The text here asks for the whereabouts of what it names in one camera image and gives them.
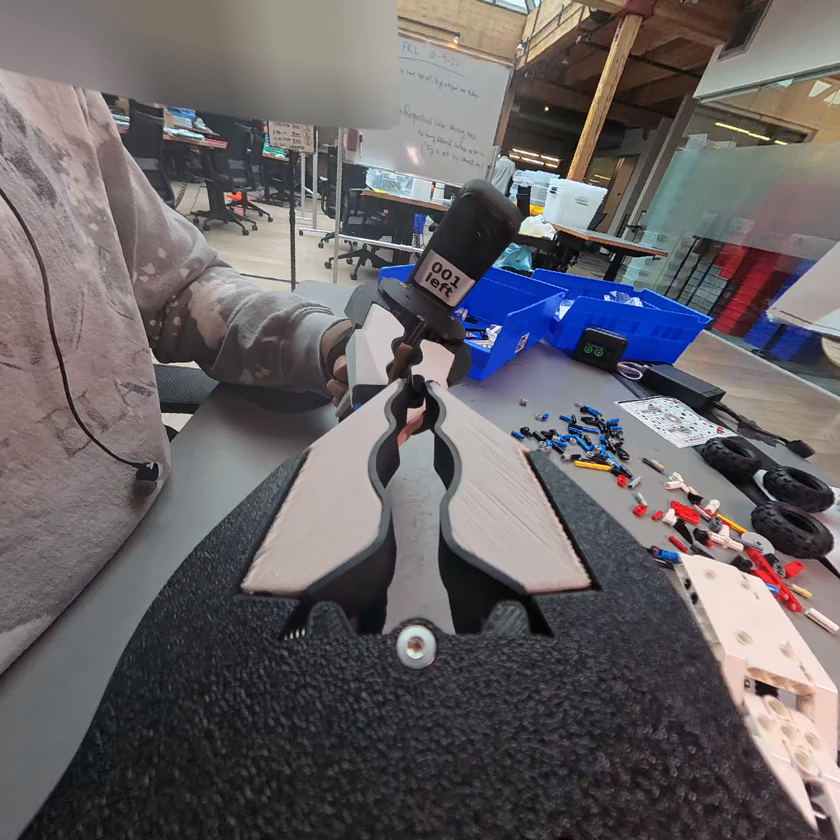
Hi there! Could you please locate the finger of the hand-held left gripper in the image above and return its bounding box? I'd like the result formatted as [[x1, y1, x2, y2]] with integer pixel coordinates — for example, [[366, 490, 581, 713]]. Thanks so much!
[[419, 340, 462, 389], [346, 305, 404, 406]]

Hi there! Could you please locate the wooden post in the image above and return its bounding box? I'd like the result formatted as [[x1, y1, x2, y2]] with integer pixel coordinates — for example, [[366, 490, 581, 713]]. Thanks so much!
[[567, 13, 644, 185]]

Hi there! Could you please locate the white toy truck model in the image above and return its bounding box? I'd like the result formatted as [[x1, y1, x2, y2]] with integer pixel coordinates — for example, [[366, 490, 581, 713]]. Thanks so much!
[[676, 553, 840, 831]]

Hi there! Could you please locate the large blue storage bin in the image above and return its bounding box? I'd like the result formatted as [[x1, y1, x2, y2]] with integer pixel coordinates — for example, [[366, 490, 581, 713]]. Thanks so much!
[[378, 264, 567, 382]]

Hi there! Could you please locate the grey desk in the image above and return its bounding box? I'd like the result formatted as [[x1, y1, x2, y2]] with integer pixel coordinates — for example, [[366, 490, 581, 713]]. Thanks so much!
[[0, 279, 840, 840]]

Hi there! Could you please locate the plain blue storage bin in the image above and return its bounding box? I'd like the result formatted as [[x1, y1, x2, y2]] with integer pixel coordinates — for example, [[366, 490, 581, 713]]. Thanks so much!
[[532, 268, 714, 355]]

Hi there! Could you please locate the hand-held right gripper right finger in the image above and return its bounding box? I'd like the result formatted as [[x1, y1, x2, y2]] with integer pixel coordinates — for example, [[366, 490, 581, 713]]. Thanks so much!
[[425, 382, 593, 597]]

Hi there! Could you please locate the white sticker sheet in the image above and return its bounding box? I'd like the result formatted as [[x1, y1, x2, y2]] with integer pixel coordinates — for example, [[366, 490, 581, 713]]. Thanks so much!
[[615, 395, 737, 449]]

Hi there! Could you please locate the building instruction booklet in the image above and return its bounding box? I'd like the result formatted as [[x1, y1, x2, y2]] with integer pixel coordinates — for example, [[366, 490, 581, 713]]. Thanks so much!
[[766, 246, 840, 329]]

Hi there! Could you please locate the whiteboard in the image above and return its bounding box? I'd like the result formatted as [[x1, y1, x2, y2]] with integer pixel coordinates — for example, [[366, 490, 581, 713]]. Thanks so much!
[[357, 33, 514, 188]]

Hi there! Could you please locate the wooden work table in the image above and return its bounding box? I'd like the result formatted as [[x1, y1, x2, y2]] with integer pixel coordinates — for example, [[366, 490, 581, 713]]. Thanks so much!
[[551, 223, 669, 283]]

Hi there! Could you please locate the black rubber tyre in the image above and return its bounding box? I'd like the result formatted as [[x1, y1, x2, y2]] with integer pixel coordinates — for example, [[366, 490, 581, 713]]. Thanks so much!
[[763, 465, 836, 513], [751, 502, 836, 559], [701, 436, 763, 478]]

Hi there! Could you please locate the person's left hand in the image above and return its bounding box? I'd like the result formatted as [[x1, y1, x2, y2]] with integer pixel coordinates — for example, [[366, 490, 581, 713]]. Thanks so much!
[[323, 320, 358, 421]]

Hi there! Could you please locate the frosted glass partition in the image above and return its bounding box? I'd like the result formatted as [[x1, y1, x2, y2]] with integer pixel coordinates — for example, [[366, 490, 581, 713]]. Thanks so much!
[[640, 66, 840, 395]]

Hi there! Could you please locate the person's left forearm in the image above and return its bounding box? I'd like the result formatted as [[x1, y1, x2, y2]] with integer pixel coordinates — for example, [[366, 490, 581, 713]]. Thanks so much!
[[146, 262, 342, 395]]

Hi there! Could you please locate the black stand pole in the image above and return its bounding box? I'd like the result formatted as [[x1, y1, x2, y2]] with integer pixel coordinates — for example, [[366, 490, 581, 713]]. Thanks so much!
[[287, 125, 301, 290]]

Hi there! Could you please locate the pile of red white bricks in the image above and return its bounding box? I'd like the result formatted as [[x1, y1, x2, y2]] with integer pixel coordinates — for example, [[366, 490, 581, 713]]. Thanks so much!
[[633, 472, 840, 634]]

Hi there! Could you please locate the black office chair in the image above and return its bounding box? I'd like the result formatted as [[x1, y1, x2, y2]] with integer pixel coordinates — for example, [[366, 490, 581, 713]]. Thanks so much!
[[193, 147, 273, 237]]

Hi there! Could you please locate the thin black cable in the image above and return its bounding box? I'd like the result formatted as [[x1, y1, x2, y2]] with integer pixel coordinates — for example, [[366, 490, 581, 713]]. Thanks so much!
[[0, 187, 148, 470]]

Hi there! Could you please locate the stack of clear tubs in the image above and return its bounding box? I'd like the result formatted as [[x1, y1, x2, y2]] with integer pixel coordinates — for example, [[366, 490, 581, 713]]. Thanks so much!
[[512, 171, 608, 227]]

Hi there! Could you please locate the black padded cushion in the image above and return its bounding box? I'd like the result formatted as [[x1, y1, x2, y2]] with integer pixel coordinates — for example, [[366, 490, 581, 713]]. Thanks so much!
[[226, 384, 342, 414]]

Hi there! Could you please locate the white grey brick assembly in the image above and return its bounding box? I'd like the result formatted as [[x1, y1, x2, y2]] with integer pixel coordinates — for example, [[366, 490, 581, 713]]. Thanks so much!
[[453, 308, 503, 342]]

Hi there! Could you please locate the black power bank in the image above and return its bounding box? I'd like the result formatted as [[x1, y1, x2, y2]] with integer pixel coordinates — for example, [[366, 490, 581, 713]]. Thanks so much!
[[572, 326, 630, 365]]

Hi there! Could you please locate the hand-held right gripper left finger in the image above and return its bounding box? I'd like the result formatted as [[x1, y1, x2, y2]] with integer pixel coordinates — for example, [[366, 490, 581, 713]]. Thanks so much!
[[240, 381, 409, 598]]

